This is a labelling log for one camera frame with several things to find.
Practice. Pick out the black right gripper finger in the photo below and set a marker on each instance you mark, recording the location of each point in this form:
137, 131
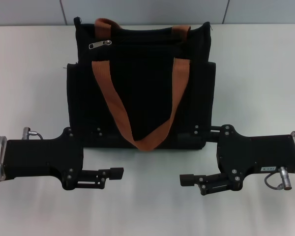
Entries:
212, 131
186, 179

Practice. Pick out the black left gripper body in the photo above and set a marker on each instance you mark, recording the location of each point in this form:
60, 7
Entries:
39, 157

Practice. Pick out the silver zipper pull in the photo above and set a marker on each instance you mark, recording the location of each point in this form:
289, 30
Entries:
98, 45

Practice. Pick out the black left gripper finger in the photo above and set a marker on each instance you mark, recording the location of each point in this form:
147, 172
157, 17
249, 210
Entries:
116, 172
98, 132

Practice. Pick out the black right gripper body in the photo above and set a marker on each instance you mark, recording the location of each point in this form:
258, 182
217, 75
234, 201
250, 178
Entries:
255, 155

